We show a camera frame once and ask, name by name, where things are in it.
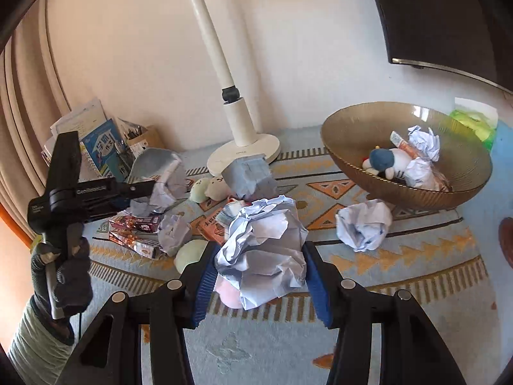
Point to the small crumpled paper ball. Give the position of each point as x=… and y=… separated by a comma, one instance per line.
x=174, y=232

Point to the black television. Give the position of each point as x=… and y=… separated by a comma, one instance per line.
x=441, y=16

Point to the green squishy ball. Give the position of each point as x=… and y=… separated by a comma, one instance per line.
x=188, y=256

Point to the person's left forearm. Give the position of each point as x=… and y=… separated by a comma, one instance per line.
x=32, y=329

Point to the striped snack packet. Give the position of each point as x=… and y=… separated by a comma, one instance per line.
x=228, y=212

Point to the amber glass bowl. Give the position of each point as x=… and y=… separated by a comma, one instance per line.
x=360, y=156

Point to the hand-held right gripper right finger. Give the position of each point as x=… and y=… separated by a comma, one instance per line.
x=318, y=288

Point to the large paper ball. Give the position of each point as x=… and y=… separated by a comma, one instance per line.
x=260, y=248

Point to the stack of white papers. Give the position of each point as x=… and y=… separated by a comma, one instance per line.
x=86, y=114

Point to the person's left hand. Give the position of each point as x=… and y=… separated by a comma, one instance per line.
x=78, y=276

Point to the beige curtain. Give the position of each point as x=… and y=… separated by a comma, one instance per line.
x=24, y=108

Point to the cream squishy toy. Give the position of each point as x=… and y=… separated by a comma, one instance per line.
x=219, y=188

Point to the cardboard pen holder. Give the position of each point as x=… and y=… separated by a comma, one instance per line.
x=148, y=140

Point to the green tissue pack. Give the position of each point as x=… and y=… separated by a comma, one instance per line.
x=477, y=122

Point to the patterned table mat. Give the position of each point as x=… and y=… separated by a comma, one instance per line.
x=400, y=256

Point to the white desk lamp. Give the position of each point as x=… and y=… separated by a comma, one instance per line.
x=216, y=48

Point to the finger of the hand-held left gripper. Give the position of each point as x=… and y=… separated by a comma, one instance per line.
x=136, y=190
x=108, y=210

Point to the blue and white plush toy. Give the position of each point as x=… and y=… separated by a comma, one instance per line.
x=384, y=160

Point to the grey-blue crumpled paper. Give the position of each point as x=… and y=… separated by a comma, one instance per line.
x=248, y=176
x=156, y=168

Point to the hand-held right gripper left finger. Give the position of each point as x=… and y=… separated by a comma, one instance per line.
x=204, y=288

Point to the orange snack packet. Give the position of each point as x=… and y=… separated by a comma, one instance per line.
x=400, y=142
x=212, y=228

